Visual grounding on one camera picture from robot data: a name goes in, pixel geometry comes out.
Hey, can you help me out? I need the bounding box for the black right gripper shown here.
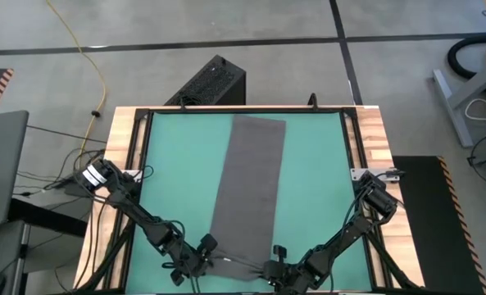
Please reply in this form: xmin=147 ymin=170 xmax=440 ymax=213
xmin=253 ymin=244 xmax=324 ymax=294

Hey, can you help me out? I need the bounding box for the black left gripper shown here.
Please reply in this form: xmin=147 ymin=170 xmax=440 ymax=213
xmin=162 ymin=233 xmax=227 ymax=288

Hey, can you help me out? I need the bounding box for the grey towel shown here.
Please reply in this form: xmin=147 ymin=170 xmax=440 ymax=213
xmin=206 ymin=114 xmax=288 ymax=283

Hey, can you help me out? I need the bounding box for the teal table mat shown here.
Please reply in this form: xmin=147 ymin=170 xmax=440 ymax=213
xmin=124 ymin=111 xmax=374 ymax=294

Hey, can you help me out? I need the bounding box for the black computer tower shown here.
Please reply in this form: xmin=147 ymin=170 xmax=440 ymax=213
xmin=164 ymin=54 xmax=248 ymax=107

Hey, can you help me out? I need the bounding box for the grey laptop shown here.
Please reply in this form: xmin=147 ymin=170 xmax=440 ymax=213
xmin=0 ymin=109 xmax=30 ymax=229

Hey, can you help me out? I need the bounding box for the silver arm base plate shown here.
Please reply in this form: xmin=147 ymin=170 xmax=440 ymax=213
xmin=123 ymin=169 xmax=145 ymax=184
xmin=350 ymin=166 xmax=402 ymax=182

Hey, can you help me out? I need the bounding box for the black metal table frame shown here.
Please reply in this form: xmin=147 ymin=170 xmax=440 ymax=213
xmin=76 ymin=106 xmax=422 ymax=295

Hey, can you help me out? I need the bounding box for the yellow cable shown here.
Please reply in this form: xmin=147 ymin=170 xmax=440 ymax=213
xmin=44 ymin=0 xmax=108 ymax=165

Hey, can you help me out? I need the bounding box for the thin black floor cable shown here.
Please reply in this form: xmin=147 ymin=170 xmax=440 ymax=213
xmin=25 ymin=124 xmax=107 ymax=144

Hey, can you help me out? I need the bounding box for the black cable loop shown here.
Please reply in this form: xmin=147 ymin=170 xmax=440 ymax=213
xmin=467 ymin=134 xmax=486 ymax=194

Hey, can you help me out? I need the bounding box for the grey desk leg frame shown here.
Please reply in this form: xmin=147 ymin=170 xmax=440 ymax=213
xmin=432 ymin=51 xmax=486 ymax=148

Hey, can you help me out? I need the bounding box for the black hose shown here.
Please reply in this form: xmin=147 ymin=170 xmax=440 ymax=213
xmin=447 ymin=32 xmax=486 ymax=81

